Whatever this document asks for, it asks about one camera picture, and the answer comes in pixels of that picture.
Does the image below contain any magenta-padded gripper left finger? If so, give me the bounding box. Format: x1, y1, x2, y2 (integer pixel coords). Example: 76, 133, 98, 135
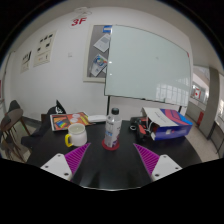
39, 142, 92, 182

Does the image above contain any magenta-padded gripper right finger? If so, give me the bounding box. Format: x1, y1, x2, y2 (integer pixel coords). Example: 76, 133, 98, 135
133, 143, 184, 183

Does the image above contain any clear bottle with black cap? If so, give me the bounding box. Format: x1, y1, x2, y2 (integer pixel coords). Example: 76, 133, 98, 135
104, 107, 123, 149

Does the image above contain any blue and white cardboard box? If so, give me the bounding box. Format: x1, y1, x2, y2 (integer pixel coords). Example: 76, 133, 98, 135
141, 106, 194, 141

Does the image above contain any colourful orange book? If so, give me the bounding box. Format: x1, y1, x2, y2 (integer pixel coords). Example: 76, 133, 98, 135
49, 112, 96, 132

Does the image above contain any black pirate hat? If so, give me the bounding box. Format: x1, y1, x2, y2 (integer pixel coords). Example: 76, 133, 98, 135
43, 99, 68, 118

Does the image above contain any small white flat device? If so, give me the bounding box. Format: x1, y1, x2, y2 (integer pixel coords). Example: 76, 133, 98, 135
87, 114, 108, 123

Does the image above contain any brown wooden chair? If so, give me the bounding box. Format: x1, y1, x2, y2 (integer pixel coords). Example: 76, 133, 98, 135
0, 108, 32, 162

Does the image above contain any dark upholstered chair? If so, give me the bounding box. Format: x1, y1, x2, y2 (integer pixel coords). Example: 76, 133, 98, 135
7, 99, 23, 116

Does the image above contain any large whiteboard on stand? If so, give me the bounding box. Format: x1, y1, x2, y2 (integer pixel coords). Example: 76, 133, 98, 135
104, 24, 193, 118

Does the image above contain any grey notice board with papers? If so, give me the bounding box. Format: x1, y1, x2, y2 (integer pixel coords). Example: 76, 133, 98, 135
83, 23, 114, 83

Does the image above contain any white mug with yellow handle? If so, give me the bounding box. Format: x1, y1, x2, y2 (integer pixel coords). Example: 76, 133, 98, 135
64, 122, 88, 148

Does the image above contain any small white wall poster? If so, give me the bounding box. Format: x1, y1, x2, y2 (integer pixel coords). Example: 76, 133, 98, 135
20, 50, 33, 74

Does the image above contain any large white wall poster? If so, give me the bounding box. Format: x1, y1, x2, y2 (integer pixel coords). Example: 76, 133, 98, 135
33, 30, 57, 68

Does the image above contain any red floor number wall sign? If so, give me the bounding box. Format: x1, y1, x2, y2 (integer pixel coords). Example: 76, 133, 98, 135
70, 17, 88, 28

